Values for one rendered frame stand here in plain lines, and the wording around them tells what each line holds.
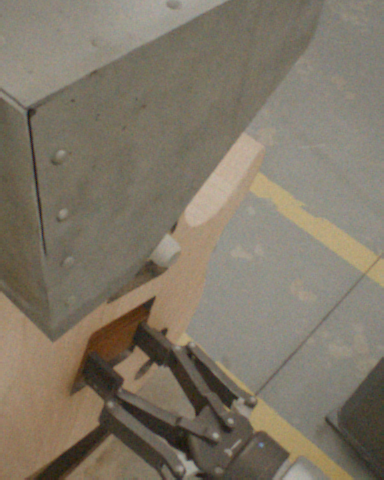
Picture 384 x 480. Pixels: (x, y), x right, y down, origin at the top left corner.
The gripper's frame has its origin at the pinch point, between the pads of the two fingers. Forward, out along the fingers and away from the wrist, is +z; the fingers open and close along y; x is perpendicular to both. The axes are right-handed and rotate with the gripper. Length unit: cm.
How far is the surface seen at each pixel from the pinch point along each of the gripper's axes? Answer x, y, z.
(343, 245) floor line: -58, 152, 12
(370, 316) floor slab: -65, 135, -10
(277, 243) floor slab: -64, 136, 29
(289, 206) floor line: -58, 152, 37
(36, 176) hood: 36.0, -27.2, -9.8
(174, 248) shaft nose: 19.0, -4.5, -4.1
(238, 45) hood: 39.9, -17.6, -9.8
